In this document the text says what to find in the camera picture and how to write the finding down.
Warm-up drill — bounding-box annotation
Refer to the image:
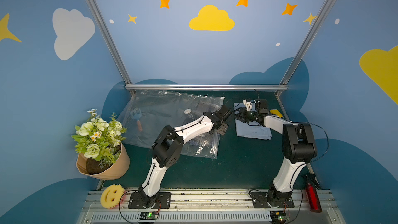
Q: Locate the horizontal aluminium frame rail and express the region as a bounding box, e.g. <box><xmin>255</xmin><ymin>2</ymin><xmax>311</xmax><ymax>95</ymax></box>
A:
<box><xmin>125</xmin><ymin>84</ymin><xmax>288</xmax><ymax>91</ymax></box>

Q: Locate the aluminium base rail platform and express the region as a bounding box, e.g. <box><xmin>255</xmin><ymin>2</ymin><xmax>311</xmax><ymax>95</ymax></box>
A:
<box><xmin>77</xmin><ymin>189</ymin><xmax>345</xmax><ymax>224</ymax></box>

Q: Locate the right green circuit board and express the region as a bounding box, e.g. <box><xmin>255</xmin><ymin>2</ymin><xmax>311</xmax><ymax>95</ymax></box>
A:
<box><xmin>269</xmin><ymin>212</ymin><xmax>289</xmax><ymax>224</ymax></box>

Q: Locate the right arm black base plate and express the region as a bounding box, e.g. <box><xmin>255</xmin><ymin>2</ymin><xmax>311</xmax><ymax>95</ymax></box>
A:
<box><xmin>248</xmin><ymin>190</ymin><xmax>294</xmax><ymax>208</ymax></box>

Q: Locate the flower bouquet in paper wrap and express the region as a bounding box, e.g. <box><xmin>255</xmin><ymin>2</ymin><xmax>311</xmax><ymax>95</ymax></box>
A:
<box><xmin>72</xmin><ymin>109</ymin><xmax>130</xmax><ymax>180</ymax></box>

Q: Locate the clear plastic vacuum bag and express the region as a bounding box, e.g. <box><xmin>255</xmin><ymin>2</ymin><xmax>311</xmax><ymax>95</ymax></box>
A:
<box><xmin>117</xmin><ymin>90</ymin><xmax>224</xmax><ymax>158</ymax></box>

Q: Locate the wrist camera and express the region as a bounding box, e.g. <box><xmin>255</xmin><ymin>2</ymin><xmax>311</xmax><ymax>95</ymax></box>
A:
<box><xmin>217</xmin><ymin>105</ymin><xmax>232</xmax><ymax>121</ymax></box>
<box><xmin>243</xmin><ymin>99</ymin><xmax>269</xmax><ymax>115</ymax></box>

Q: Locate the aluminium frame post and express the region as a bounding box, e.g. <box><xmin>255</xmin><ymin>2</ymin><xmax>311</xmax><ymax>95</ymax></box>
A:
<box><xmin>275</xmin><ymin>0</ymin><xmax>337</xmax><ymax>98</ymax></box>
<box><xmin>85</xmin><ymin>0</ymin><xmax>135</xmax><ymax>96</ymax></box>

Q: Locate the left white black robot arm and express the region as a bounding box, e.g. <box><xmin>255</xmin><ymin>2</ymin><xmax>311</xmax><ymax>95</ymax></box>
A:
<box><xmin>138</xmin><ymin>106</ymin><xmax>232</xmax><ymax>207</ymax></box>

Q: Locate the yellow toy shovel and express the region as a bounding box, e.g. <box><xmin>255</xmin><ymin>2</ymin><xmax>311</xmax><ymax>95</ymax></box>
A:
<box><xmin>269</xmin><ymin>109</ymin><xmax>283</xmax><ymax>118</ymax></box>

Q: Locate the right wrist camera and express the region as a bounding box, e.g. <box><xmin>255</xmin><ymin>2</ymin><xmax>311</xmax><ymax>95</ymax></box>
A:
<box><xmin>243</xmin><ymin>99</ymin><xmax>269</xmax><ymax>115</ymax></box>

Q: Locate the red spray bottle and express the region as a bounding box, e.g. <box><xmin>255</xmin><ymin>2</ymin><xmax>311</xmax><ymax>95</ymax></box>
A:
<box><xmin>303</xmin><ymin>173</ymin><xmax>322</xmax><ymax>213</ymax></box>

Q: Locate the green circuit board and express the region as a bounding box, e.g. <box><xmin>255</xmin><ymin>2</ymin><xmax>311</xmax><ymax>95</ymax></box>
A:
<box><xmin>269</xmin><ymin>212</ymin><xmax>289</xmax><ymax>224</ymax></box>
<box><xmin>139</xmin><ymin>212</ymin><xmax>159</xmax><ymax>220</ymax></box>

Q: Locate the teal hand rake wooden handle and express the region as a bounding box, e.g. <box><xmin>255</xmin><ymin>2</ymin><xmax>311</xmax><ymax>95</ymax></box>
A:
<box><xmin>131</xmin><ymin>108</ymin><xmax>143</xmax><ymax>132</ymax></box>

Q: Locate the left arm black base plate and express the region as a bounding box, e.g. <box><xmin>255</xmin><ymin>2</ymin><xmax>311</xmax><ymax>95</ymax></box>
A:
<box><xmin>128</xmin><ymin>191</ymin><xmax>171</xmax><ymax>209</ymax></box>

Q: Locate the light blue shirt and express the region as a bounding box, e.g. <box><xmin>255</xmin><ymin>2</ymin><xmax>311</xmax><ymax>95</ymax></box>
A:
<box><xmin>235</xmin><ymin>120</ymin><xmax>272</xmax><ymax>140</ymax></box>

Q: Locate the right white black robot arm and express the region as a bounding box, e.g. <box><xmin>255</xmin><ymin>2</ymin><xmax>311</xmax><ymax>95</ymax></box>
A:
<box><xmin>235</xmin><ymin>107</ymin><xmax>318</xmax><ymax>206</ymax></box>

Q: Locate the right aluminium frame post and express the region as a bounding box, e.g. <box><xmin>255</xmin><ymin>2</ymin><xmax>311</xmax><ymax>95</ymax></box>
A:
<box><xmin>275</xmin><ymin>0</ymin><xmax>337</xmax><ymax>98</ymax></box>

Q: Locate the left aluminium frame post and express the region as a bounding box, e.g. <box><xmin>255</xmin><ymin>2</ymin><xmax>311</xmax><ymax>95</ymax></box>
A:
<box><xmin>85</xmin><ymin>0</ymin><xmax>135</xmax><ymax>96</ymax></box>

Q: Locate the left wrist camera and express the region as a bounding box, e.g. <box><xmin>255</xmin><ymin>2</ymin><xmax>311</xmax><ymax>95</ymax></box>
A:
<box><xmin>217</xmin><ymin>105</ymin><xmax>232</xmax><ymax>121</ymax></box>

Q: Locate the yellow smiley face sponge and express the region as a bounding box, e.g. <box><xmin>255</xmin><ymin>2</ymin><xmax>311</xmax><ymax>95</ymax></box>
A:
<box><xmin>100</xmin><ymin>184</ymin><xmax>125</xmax><ymax>209</ymax></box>

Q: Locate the left green circuit board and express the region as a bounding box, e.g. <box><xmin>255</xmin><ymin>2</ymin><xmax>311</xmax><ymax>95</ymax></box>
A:
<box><xmin>139</xmin><ymin>212</ymin><xmax>159</xmax><ymax>220</ymax></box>

